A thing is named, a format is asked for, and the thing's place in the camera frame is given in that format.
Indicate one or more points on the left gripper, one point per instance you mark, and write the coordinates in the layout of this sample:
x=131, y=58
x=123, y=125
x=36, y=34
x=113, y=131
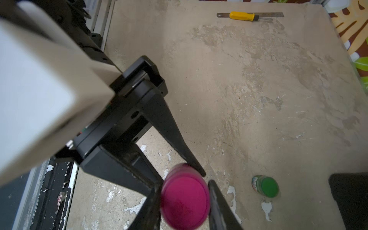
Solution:
x=107, y=146

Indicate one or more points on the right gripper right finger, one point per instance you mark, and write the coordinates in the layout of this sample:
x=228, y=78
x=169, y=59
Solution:
x=220, y=216

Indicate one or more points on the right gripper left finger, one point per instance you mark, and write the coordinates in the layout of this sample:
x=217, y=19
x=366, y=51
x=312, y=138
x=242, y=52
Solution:
x=149, y=216

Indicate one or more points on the magenta paint jar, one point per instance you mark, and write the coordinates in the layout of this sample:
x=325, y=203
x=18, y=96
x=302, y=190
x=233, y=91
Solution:
x=185, y=199

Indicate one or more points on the black toolbox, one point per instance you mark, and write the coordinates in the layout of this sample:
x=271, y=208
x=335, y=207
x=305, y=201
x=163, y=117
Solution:
x=350, y=191

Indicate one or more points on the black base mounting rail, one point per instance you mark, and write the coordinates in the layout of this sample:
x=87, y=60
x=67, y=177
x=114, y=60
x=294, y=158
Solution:
x=54, y=197

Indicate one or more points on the yellow handled metal file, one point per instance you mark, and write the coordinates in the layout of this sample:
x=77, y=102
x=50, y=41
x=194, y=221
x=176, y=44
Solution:
x=250, y=16

